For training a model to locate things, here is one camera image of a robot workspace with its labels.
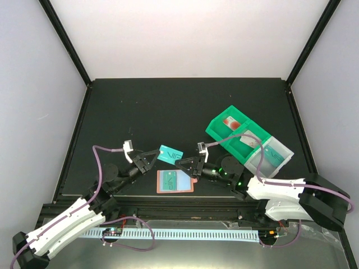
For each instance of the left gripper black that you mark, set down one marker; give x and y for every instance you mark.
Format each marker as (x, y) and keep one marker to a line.
(141, 164)

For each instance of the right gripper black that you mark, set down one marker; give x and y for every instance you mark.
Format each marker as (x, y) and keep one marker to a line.
(199, 163)

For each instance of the pink leather card holder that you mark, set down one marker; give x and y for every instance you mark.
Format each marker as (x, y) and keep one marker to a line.
(185, 184)

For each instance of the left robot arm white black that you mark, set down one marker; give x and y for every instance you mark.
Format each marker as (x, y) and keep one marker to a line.
(36, 248)

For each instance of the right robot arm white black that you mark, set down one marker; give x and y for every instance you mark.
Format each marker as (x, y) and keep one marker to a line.
(313, 198)

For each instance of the red circle card in bin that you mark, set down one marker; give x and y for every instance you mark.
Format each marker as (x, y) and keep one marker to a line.
(231, 123)

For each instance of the white VIP card in bin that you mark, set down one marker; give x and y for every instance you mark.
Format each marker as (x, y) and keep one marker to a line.
(250, 139)

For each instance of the teal cards in clear bin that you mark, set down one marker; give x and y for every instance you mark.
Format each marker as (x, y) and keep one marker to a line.
(272, 156)

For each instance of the green bin middle compartment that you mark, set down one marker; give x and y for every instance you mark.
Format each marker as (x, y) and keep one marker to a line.
(243, 145)

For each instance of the left controller board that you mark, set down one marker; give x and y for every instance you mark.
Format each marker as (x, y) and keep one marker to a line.
(112, 232)

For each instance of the controller board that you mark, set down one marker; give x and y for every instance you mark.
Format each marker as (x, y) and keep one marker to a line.
(112, 232)
(266, 234)

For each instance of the right controller board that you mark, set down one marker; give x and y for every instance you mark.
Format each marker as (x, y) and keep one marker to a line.
(266, 234)

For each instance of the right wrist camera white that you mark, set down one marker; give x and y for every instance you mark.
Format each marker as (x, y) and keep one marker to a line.
(203, 151)

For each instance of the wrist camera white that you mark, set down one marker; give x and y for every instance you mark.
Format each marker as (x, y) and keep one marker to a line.
(128, 148)
(203, 151)

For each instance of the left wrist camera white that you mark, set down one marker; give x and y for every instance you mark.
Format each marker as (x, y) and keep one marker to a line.
(128, 148)

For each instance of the black aluminium rail front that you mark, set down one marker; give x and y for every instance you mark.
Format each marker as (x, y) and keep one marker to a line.
(184, 208)

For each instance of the white slotted cable duct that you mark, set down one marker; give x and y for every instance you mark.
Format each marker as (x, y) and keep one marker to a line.
(178, 234)

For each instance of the left black frame post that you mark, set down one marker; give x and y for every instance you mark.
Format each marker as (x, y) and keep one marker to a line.
(65, 39)

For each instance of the black frame post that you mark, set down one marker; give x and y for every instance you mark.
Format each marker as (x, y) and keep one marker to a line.
(320, 26)
(65, 39)

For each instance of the right black frame post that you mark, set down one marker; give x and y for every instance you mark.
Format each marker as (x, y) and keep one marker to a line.
(320, 26)

